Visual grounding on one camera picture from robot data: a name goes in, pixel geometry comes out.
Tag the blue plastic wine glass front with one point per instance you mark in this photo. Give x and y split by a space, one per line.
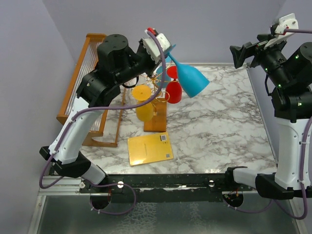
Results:
191 79

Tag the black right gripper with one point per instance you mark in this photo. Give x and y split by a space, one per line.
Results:
258 49

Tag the wooden tiered acrylic shelf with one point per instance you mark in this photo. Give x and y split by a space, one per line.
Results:
100 126

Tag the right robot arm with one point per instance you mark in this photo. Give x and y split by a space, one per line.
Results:
292 103

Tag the yellow book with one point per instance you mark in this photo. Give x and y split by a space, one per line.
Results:
149 149

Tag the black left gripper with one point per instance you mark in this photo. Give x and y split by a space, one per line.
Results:
153 66

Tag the gold wire wine glass rack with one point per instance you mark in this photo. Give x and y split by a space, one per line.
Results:
153 114

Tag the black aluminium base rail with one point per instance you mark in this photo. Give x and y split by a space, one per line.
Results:
159 188

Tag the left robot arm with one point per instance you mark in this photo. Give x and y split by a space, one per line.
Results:
116 64

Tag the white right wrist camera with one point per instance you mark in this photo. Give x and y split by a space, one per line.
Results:
282 29

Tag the blue plastic wine glass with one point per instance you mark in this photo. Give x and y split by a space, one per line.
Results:
158 73
191 79

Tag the red plastic wine glass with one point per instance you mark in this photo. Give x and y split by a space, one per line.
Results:
173 90

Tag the clear smooth wine glass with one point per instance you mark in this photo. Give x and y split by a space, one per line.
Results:
129 99

